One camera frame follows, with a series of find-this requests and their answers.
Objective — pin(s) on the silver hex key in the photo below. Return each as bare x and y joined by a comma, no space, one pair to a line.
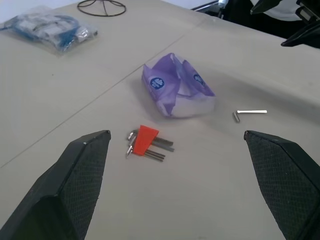
251,111

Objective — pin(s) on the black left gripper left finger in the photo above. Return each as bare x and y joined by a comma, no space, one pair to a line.
62,180

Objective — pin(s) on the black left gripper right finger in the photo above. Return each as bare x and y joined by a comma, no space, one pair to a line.
287,180

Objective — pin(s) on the thin grey steel hex key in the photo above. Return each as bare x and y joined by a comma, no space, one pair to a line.
155,159

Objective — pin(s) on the purple tissue pack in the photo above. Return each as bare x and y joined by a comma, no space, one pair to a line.
172,87

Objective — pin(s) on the hex keys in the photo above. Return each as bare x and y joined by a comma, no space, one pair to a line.
145,140

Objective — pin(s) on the small grey steel hex key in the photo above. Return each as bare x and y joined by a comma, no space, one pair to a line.
156,154

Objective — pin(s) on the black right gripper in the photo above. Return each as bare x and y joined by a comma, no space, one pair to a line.
310,10

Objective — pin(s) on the large grey steel hex key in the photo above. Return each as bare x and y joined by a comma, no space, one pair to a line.
165,142

